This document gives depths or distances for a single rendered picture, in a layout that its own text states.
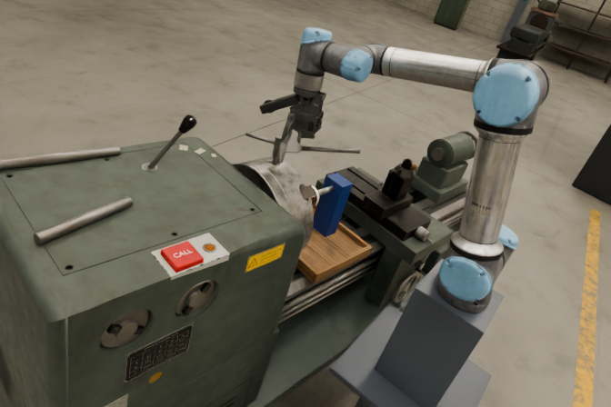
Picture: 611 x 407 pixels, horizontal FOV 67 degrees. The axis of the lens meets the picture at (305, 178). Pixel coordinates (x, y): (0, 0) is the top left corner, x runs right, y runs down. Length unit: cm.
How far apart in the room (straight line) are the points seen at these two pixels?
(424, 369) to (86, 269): 95
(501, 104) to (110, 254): 79
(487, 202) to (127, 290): 74
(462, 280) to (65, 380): 82
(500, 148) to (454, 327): 53
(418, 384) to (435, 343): 16
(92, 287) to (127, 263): 8
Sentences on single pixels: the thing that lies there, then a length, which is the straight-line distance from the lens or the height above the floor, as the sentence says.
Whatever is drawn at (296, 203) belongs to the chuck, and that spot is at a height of 118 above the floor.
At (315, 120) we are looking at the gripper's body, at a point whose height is 142.
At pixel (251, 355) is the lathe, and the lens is 137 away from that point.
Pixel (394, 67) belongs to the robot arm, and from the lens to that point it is 123.
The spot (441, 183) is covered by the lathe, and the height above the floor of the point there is 96.
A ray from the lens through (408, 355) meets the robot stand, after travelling 145.
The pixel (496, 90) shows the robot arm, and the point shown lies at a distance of 98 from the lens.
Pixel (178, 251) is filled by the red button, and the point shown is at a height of 127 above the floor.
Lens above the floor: 188
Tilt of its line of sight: 29 degrees down
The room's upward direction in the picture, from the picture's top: 17 degrees clockwise
